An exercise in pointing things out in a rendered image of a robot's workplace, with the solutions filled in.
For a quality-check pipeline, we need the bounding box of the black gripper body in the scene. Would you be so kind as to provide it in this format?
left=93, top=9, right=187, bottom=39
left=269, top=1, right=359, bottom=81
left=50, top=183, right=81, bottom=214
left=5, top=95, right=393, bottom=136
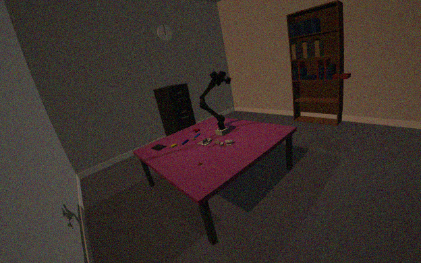
left=212, top=73, right=231, bottom=84

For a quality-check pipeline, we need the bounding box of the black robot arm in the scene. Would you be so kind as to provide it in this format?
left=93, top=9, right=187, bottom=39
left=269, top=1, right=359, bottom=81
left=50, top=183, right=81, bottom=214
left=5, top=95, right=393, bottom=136
left=200, top=71, right=226, bottom=130

